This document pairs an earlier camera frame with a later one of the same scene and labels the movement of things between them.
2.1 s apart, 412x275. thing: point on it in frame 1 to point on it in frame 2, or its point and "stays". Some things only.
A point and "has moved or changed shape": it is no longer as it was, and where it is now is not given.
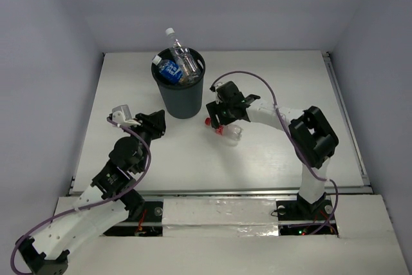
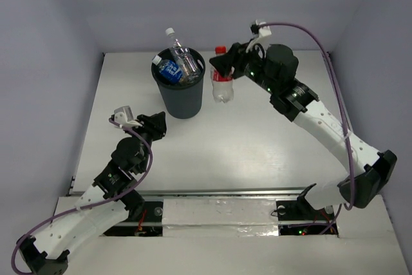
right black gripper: [223, 120] to [235, 56]
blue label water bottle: [168, 69] stays
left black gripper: [153, 123] stays
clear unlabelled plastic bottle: [190, 68] stays
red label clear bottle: [232, 132] has moved or changed shape
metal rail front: [224, 190] stays
